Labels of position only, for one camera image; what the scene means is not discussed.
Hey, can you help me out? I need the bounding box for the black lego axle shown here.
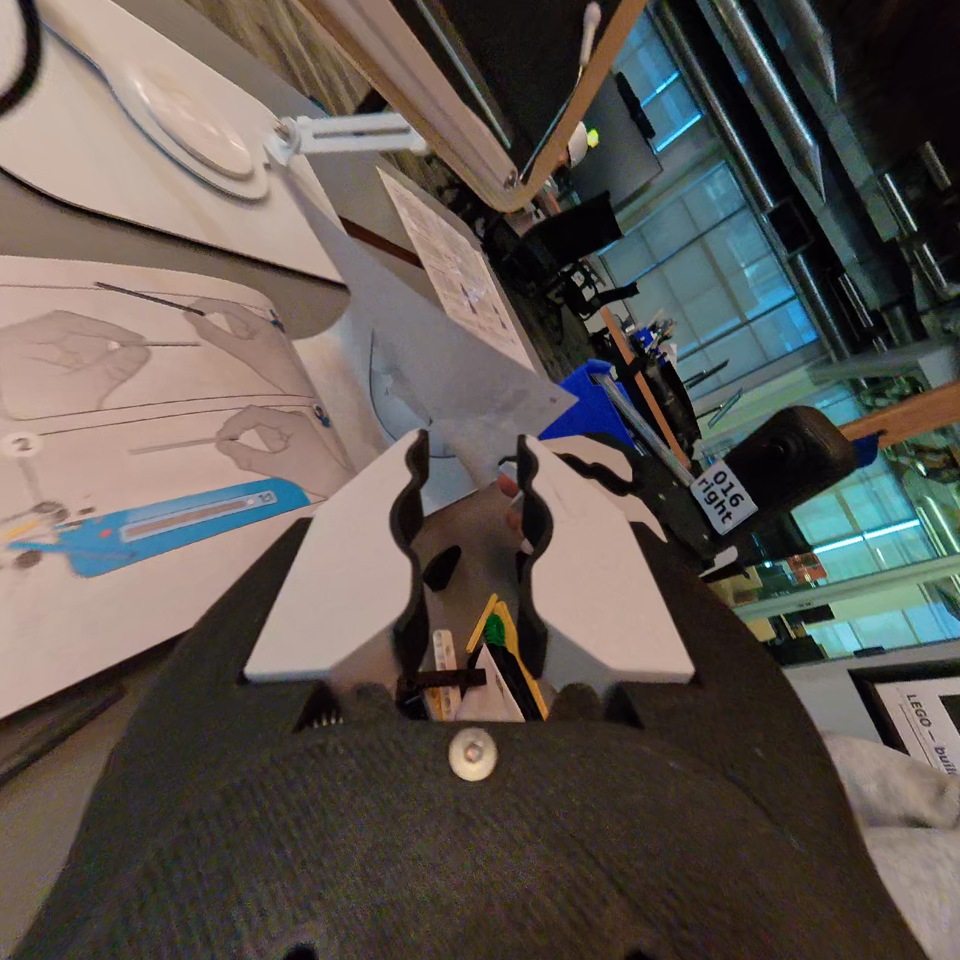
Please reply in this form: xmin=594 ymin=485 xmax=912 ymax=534
xmin=396 ymin=669 xmax=489 ymax=693

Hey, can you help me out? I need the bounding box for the black cable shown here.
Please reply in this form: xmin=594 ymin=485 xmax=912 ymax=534
xmin=0 ymin=0 xmax=44 ymax=123

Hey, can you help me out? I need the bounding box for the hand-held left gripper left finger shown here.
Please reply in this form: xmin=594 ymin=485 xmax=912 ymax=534
xmin=243 ymin=429 xmax=435 ymax=685

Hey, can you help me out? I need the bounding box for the white bracket piece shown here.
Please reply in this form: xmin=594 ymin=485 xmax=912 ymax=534
xmin=264 ymin=111 xmax=430 ymax=165

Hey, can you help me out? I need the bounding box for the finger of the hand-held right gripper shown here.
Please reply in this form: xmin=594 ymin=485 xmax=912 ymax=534
xmin=598 ymin=478 xmax=670 ymax=543
xmin=546 ymin=435 xmax=640 ymax=483

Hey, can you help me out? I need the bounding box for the white rounded board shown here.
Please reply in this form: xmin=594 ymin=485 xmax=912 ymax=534
xmin=0 ymin=0 xmax=354 ymax=288

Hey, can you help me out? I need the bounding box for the lego instruction booklet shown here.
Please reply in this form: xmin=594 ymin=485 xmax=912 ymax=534
xmin=0 ymin=255 xmax=355 ymax=721

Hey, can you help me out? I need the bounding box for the wood-edged black table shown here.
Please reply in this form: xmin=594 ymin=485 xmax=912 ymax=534
xmin=298 ymin=0 xmax=651 ymax=216

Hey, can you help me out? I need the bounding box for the white lego tile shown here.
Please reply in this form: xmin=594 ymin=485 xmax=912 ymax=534
xmin=456 ymin=643 xmax=528 ymax=725

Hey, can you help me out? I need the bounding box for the black lego piece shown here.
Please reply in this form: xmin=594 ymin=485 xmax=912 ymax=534
xmin=422 ymin=545 xmax=464 ymax=591

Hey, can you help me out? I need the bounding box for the dark monitor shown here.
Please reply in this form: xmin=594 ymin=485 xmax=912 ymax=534
xmin=579 ymin=69 xmax=666 ymax=209

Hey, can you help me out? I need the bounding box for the printed paper sheet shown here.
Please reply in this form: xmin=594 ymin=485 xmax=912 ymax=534
xmin=376 ymin=167 xmax=539 ymax=374

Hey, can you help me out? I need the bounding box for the yellow lego frame piece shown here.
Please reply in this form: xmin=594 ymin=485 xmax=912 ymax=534
xmin=465 ymin=592 xmax=550 ymax=723

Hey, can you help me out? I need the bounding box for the white envelope with round window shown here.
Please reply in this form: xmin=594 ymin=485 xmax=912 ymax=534
xmin=366 ymin=300 xmax=580 ymax=485

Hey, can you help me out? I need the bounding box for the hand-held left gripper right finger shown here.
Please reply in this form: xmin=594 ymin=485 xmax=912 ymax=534
xmin=516 ymin=435 xmax=696 ymax=685

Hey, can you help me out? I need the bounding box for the black chair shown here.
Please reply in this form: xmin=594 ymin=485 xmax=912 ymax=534
xmin=516 ymin=189 xmax=640 ymax=322

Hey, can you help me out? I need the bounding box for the white lego beam with holes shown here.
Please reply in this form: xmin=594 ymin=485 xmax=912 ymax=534
xmin=429 ymin=628 xmax=460 ymax=723

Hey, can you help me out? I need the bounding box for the framed printed sign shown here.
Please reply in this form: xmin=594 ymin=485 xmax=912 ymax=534
xmin=847 ymin=663 xmax=960 ymax=783

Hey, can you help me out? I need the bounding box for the blue box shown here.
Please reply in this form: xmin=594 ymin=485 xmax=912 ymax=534
xmin=538 ymin=358 xmax=640 ymax=444

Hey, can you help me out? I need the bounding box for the grey cloth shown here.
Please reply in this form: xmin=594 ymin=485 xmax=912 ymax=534
xmin=819 ymin=731 xmax=960 ymax=960

